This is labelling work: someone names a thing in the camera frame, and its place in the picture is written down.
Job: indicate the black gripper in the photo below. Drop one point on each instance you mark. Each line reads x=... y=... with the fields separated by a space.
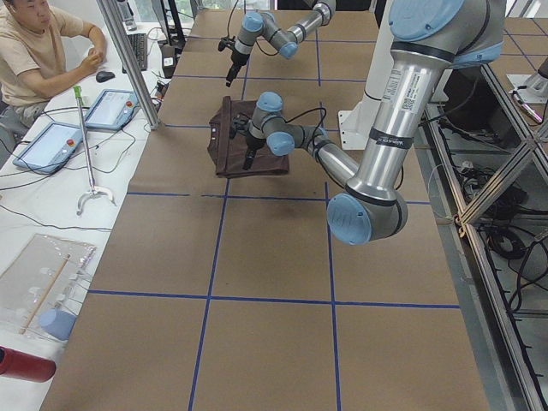
x=235 y=60
x=252 y=148

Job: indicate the dark brown t-shirt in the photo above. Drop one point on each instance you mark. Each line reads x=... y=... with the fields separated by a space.
x=234 y=151

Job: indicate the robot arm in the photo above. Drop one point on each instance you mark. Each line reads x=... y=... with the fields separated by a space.
x=429 y=37
x=256 y=24

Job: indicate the black keyboard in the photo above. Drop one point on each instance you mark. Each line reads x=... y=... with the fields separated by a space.
x=139 y=46

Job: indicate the far blue teach pendant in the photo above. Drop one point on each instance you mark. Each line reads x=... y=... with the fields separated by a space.
x=111 y=110

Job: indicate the blue teach pendant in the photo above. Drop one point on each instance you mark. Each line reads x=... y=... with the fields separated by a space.
x=51 y=149
x=111 y=110

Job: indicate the black computer mouse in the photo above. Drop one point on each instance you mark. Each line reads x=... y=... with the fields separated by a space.
x=103 y=76

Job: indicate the metal reacher grabber tool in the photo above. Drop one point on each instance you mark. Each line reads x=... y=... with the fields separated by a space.
x=94 y=190

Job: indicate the seated man in beige shirt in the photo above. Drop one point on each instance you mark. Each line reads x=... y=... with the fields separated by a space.
x=33 y=61

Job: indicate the near blue teach pendant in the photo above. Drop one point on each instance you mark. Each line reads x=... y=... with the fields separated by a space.
x=51 y=149

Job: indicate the wooden dowel stick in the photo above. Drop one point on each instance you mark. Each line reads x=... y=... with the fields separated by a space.
x=44 y=294

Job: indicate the light blue plastic cup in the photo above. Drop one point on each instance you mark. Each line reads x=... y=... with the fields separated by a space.
x=57 y=323

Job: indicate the clear plastic document sleeve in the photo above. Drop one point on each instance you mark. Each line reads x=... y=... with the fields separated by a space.
x=27 y=276

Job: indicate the red bottle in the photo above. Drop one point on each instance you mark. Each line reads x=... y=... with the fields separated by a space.
x=24 y=366

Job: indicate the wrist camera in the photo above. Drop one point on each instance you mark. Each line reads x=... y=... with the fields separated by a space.
x=239 y=124
x=226 y=42

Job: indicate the aluminium frame post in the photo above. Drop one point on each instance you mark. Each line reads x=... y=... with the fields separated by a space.
x=113 y=20

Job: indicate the aluminium table frame rails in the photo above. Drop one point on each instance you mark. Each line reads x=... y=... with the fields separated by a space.
x=487 y=180

